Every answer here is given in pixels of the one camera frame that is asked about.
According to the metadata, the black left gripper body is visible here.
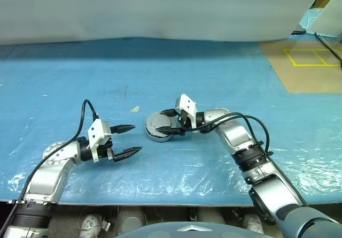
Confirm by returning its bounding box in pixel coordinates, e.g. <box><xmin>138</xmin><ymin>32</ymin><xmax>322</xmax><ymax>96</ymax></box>
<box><xmin>97</xmin><ymin>139</ymin><xmax>116</xmax><ymax>162</ymax></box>

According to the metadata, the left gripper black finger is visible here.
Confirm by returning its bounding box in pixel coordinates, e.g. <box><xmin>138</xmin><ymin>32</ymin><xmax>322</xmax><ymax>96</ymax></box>
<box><xmin>113</xmin><ymin>146</ymin><xmax>143</xmax><ymax>163</ymax></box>
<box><xmin>110</xmin><ymin>124</ymin><xmax>136</xmax><ymax>135</ymax></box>

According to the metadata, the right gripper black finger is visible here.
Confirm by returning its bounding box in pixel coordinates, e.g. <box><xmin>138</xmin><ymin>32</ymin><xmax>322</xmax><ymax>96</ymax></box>
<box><xmin>157</xmin><ymin>127</ymin><xmax>186</xmax><ymax>137</ymax></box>
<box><xmin>152</xmin><ymin>110</ymin><xmax>180</xmax><ymax>117</ymax></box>

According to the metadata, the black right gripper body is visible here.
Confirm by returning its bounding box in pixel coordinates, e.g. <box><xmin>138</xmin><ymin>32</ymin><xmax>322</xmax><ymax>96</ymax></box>
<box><xmin>176</xmin><ymin>109</ymin><xmax>192</xmax><ymax>132</ymax></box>

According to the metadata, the round motor cover circuit board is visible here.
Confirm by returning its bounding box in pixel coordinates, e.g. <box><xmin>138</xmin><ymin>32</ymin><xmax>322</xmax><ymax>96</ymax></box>
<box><xmin>145</xmin><ymin>112</ymin><xmax>179</xmax><ymax>139</ymax></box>

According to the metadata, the grey cylinder under table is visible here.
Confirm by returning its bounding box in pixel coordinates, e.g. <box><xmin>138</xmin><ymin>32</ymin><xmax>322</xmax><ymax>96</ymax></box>
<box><xmin>195</xmin><ymin>207</ymin><xmax>227</xmax><ymax>225</ymax></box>
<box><xmin>117</xmin><ymin>207</ymin><xmax>145</xmax><ymax>231</ymax></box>

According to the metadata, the white rounded shape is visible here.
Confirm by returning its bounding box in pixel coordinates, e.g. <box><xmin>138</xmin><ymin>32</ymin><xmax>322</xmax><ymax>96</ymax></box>
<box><xmin>243</xmin><ymin>213</ymin><xmax>265</xmax><ymax>233</ymax></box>
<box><xmin>81</xmin><ymin>213</ymin><xmax>104</xmax><ymax>233</ymax></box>

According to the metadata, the grey-blue robot torso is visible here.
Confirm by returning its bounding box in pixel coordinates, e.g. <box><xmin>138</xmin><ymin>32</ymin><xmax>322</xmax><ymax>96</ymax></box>
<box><xmin>114</xmin><ymin>223</ymin><xmax>268</xmax><ymax>238</ymax></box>

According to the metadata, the white backdrop sheet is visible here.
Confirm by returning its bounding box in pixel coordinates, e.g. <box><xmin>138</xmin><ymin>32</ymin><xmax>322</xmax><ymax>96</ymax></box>
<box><xmin>0</xmin><ymin>0</ymin><xmax>328</xmax><ymax>46</ymax></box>

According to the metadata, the brown cardboard sheet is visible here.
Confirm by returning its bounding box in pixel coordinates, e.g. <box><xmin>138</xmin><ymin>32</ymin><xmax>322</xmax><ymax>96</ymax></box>
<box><xmin>259</xmin><ymin>40</ymin><xmax>342</xmax><ymax>94</ymax></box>

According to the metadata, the light blue sheet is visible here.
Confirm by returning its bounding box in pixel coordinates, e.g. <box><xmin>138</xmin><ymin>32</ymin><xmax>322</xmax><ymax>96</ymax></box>
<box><xmin>299</xmin><ymin>7</ymin><xmax>323</xmax><ymax>32</ymax></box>

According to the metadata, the white panel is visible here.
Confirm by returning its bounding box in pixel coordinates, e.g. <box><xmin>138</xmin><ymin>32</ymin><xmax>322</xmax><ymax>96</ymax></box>
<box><xmin>311</xmin><ymin>0</ymin><xmax>342</xmax><ymax>38</ymax></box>

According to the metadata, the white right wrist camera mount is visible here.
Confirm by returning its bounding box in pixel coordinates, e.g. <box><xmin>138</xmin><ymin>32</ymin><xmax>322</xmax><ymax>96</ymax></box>
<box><xmin>175</xmin><ymin>93</ymin><xmax>198</xmax><ymax>129</ymax></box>

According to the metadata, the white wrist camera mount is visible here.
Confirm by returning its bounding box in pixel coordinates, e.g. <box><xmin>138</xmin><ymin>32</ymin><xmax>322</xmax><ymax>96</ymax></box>
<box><xmin>175</xmin><ymin>93</ymin><xmax>198</xmax><ymax>129</ymax></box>
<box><xmin>87</xmin><ymin>119</ymin><xmax>112</xmax><ymax>164</ymax></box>

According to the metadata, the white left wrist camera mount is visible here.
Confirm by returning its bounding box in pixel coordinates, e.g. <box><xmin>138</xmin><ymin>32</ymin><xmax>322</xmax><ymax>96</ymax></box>
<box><xmin>87</xmin><ymin>119</ymin><xmax>112</xmax><ymax>164</ymax></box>

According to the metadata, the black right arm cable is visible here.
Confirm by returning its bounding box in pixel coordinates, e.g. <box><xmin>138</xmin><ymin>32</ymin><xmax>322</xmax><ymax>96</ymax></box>
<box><xmin>183</xmin><ymin>111</ymin><xmax>308</xmax><ymax>206</ymax></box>

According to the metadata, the thin black background cable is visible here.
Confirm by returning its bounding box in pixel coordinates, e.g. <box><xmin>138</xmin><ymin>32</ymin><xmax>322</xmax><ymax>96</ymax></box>
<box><xmin>314</xmin><ymin>32</ymin><xmax>342</xmax><ymax>62</ymax></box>

